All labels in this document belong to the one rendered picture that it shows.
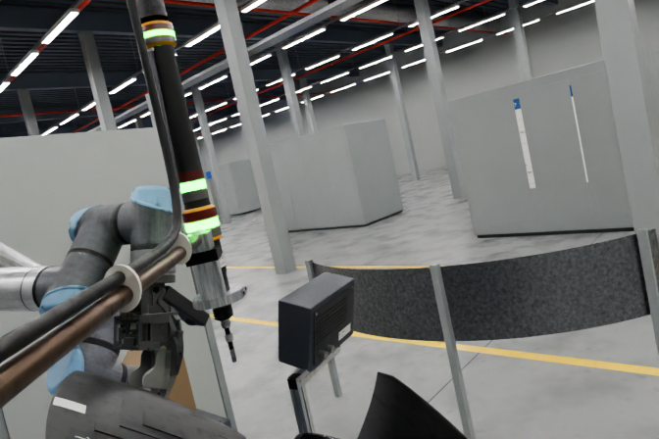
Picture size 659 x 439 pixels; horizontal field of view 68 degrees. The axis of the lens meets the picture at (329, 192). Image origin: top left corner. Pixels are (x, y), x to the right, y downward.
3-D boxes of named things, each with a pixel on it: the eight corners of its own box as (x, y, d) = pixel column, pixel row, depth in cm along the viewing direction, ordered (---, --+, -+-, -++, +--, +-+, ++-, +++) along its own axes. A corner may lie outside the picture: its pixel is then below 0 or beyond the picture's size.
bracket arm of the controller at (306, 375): (297, 390, 129) (295, 379, 129) (288, 389, 131) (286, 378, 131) (340, 350, 149) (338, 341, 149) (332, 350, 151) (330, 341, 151)
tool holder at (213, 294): (241, 306, 59) (224, 228, 59) (184, 319, 59) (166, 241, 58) (249, 288, 68) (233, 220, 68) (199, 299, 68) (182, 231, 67)
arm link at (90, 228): (48, 250, 82) (101, 244, 79) (76, 198, 89) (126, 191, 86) (79, 273, 88) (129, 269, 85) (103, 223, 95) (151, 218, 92)
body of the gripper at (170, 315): (112, 353, 79) (113, 277, 81) (157, 346, 86) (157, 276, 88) (140, 354, 75) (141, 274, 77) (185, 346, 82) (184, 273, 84)
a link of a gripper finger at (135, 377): (123, 411, 78) (124, 351, 80) (154, 402, 83) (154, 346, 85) (134, 413, 77) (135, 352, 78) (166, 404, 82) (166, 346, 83)
